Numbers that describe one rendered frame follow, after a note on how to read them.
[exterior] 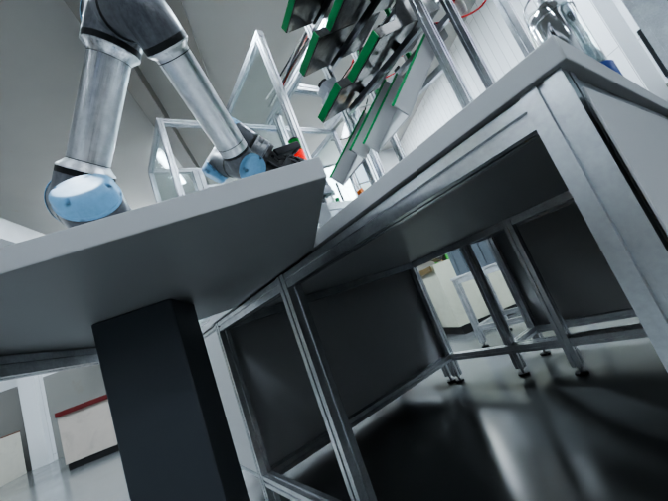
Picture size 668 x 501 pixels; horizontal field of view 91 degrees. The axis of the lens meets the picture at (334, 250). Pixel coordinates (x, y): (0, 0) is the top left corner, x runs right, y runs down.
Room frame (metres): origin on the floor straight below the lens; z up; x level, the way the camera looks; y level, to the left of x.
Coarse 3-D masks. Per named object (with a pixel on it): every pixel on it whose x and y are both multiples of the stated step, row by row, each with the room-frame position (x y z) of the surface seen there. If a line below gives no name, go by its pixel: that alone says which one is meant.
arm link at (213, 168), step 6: (216, 150) 0.88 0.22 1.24; (210, 156) 0.88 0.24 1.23; (216, 156) 0.86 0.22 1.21; (210, 162) 0.87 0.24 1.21; (216, 162) 0.86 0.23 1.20; (222, 162) 0.85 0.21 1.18; (204, 168) 0.88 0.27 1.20; (210, 168) 0.87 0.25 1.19; (216, 168) 0.88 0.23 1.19; (222, 168) 0.86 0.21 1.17; (210, 174) 0.88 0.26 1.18; (216, 174) 0.88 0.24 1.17; (222, 174) 0.89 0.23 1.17; (216, 180) 0.91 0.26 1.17; (222, 180) 0.91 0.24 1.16
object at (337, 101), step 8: (360, 48) 0.80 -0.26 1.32; (376, 72) 0.82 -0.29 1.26; (344, 80) 0.75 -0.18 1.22; (368, 80) 0.83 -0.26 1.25; (336, 88) 0.75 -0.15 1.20; (344, 88) 0.75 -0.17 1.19; (352, 88) 0.79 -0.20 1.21; (360, 88) 0.84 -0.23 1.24; (376, 88) 0.96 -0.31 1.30; (328, 96) 0.78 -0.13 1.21; (336, 96) 0.77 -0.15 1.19; (344, 96) 0.80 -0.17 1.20; (352, 96) 0.85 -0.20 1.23; (328, 104) 0.80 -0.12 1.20; (336, 104) 0.81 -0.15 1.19; (344, 104) 0.86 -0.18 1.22; (320, 112) 0.83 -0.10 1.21; (328, 112) 0.82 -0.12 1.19; (336, 112) 0.86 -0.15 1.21
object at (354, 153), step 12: (384, 84) 0.80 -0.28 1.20; (384, 96) 0.80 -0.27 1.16; (372, 108) 0.77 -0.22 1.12; (360, 120) 0.91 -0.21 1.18; (372, 120) 0.76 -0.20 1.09; (360, 132) 0.74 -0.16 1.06; (348, 144) 0.87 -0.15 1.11; (360, 144) 0.73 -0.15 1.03; (348, 156) 0.87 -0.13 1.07; (360, 156) 0.73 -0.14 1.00; (336, 168) 0.84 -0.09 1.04; (348, 168) 0.86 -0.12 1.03; (336, 180) 0.83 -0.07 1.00
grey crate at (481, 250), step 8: (472, 248) 2.73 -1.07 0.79; (480, 248) 2.68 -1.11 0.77; (488, 248) 2.63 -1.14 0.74; (448, 256) 2.92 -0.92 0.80; (456, 256) 2.86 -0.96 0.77; (480, 256) 2.70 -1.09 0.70; (488, 256) 2.65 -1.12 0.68; (456, 264) 2.88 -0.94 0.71; (464, 264) 2.83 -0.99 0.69; (480, 264) 2.73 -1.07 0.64; (488, 264) 2.68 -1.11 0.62; (456, 272) 2.91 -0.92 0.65; (464, 272) 2.85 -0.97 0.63
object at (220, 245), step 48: (240, 192) 0.35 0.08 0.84; (288, 192) 0.38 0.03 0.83; (48, 240) 0.32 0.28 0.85; (96, 240) 0.33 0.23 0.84; (144, 240) 0.36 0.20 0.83; (192, 240) 0.41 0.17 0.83; (240, 240) 0.48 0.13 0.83; (288, 240) 0.58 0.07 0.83; (0, 288) 0.34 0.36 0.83; (48, 288) 0.39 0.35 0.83; (96, 288) 0.46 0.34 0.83; (144, 288) 0.54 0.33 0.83; (192, 288) 0.67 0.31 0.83; (240, 288) 0.87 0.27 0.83; (0, 336) 0.51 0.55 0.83; (48, 336) 0.62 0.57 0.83
